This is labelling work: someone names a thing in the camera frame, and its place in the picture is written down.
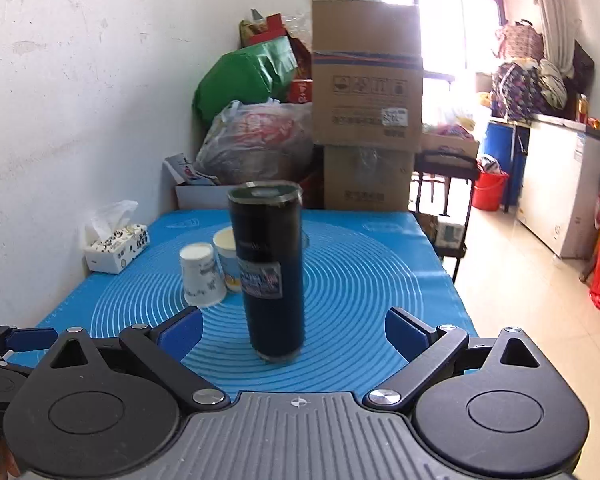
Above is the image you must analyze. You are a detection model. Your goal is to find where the open white box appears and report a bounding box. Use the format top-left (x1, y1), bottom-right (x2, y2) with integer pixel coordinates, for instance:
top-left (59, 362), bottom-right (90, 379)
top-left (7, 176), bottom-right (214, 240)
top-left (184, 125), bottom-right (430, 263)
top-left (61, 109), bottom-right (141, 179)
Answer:
top-left (164, 154), bottom-right (231, 211)

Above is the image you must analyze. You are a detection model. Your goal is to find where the large taped cardboard box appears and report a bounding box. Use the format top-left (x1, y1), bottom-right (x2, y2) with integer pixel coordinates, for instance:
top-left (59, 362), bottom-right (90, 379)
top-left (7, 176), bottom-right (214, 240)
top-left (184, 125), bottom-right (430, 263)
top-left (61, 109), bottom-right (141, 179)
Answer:
top-left (311, 0), bottom-right (424, 152)

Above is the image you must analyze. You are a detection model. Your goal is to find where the white paper cup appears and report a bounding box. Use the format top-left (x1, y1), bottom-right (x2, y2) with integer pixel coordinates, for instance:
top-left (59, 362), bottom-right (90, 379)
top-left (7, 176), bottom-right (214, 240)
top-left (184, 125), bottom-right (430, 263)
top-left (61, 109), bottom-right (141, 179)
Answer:
top-left (179, 242), bottom-right (227, 308)

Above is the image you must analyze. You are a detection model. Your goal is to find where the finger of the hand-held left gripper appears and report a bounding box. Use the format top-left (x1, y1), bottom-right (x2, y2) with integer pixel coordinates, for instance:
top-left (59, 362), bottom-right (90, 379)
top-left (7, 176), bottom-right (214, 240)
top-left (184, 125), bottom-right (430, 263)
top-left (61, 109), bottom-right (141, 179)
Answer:
top-left (0, 320), bottom-right (60, 361)

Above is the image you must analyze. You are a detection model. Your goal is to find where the flat cardboard box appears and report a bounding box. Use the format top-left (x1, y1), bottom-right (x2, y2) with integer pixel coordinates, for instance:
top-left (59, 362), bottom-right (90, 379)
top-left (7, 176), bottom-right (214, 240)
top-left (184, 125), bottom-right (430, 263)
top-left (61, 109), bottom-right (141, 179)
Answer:
top-left (421, 131), bottom-right (481, 160)

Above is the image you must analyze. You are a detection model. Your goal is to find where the small black side table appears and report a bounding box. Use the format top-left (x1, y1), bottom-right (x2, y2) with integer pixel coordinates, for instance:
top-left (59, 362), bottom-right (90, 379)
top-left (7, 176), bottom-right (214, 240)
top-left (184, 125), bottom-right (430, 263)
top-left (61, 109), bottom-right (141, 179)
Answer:
top-left (409, 152), bottom-right (480, 282)

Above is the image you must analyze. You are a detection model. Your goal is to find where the blue silicone mat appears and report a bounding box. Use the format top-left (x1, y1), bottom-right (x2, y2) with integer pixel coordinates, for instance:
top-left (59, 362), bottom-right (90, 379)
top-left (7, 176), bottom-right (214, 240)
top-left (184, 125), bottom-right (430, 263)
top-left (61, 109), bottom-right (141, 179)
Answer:
top-left (7, 209), bottom-right (478, 397)

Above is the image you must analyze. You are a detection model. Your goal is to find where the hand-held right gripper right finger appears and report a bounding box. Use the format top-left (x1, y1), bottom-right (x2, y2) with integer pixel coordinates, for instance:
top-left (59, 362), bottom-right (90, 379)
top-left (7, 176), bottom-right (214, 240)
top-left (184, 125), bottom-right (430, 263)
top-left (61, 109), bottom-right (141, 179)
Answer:
top-left (362, 306), bottom-right (551, 411)

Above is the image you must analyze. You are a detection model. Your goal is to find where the green bag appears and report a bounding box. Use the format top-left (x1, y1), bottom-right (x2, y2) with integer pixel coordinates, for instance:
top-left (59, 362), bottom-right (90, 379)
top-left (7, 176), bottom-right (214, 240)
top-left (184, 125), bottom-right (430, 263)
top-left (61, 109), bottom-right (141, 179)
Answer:
top-left (194, 36), bottom-right (299, 128)

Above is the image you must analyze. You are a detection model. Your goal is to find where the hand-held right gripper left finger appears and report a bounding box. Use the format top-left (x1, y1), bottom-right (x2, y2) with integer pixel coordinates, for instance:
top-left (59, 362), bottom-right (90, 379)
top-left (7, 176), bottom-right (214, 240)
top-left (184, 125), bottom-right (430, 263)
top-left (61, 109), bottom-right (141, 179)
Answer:
top-left (47, 306), bottom-right (231, 413)

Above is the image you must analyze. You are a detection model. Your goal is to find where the red gift box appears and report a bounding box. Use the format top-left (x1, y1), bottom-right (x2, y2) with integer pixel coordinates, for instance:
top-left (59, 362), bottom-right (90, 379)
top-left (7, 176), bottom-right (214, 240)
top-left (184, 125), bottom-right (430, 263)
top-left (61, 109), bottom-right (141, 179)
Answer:
top-left (239, 14), bottom-right (287, 50)

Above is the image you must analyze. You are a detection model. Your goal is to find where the small red box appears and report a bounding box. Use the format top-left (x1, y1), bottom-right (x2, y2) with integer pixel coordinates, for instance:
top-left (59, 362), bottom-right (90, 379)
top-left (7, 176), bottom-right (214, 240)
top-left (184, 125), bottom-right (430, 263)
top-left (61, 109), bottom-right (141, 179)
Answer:
top-left (287, 79), bottom-right (314, 105)

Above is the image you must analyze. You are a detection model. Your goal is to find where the striped pillow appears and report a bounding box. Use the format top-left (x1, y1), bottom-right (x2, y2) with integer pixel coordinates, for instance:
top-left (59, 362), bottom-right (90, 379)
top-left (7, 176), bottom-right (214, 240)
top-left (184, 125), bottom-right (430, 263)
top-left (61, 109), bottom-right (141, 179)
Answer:
top-left (537, 58), bottom-right (568, 109)

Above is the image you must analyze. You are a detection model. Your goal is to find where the floral fabric bag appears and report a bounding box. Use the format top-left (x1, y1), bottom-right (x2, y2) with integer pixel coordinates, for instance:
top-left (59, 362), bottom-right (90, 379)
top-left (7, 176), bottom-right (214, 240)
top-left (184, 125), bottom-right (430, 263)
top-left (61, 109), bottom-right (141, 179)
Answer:
top-left (491, 60), bottom-right (551, 122)
top-left (495, 20), bottom-right (545, 62)

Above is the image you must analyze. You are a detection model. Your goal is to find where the red bucket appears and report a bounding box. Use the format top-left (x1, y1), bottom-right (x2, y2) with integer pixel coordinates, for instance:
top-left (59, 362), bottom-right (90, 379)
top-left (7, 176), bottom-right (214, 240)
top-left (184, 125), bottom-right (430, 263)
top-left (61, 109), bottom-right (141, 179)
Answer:
top-left (471, 170), bottom-right (510, 212)

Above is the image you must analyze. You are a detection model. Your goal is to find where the clear plastic bag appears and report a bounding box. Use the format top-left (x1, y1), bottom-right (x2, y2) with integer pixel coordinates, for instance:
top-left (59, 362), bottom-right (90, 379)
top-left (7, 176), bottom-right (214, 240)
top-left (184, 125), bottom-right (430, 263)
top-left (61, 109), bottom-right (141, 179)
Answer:
top-left (195, 100), bottom-right (315, 185)

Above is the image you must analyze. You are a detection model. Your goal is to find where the small white box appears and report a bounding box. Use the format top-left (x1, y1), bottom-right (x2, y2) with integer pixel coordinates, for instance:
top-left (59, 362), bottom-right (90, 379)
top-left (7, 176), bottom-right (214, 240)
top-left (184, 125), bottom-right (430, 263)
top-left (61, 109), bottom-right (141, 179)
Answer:
top-left (436, 220), bottom-right (465, 248)

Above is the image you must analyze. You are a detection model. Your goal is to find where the blue barrel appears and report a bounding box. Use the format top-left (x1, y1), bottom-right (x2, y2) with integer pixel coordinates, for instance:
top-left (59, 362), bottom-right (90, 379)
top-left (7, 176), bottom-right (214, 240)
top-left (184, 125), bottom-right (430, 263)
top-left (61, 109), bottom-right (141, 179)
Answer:
top-left (481, 119), bottom-right (531, 207)

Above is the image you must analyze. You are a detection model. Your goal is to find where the tall dark tumbler cup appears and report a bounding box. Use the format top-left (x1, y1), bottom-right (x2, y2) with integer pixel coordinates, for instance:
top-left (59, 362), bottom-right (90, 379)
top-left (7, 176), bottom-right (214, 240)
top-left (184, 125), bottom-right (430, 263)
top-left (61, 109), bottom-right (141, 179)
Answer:
top-left (227, 181), bottom-right (307, 365)

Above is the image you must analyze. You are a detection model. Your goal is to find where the plain cardboard box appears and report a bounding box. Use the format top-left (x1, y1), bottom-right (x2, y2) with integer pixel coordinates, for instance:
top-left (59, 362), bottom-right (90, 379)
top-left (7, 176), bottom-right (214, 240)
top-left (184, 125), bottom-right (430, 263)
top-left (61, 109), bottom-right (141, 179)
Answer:
top-left (323, 145), bottom-right (415, 212)

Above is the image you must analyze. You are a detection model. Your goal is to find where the white tissue box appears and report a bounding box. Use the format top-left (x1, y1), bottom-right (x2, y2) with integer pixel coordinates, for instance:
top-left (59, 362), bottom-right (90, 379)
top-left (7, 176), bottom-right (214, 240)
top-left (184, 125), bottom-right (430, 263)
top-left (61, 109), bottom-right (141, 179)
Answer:
top-left (83, 200), bottom-right (150, 275)

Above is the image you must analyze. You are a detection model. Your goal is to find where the blue printed paper cup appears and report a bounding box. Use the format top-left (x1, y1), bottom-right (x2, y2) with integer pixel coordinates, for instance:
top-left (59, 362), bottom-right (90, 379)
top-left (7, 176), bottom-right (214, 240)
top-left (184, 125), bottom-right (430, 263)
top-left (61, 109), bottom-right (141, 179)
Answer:
top-left (213, 227), bottom-right (243, 294)

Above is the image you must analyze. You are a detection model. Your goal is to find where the white chest freezer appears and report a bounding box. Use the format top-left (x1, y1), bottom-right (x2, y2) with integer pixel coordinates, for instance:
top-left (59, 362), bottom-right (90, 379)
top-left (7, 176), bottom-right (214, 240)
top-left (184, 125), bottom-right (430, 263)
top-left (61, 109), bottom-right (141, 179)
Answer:
top-left (519, 113), bottom-right (600, 260)

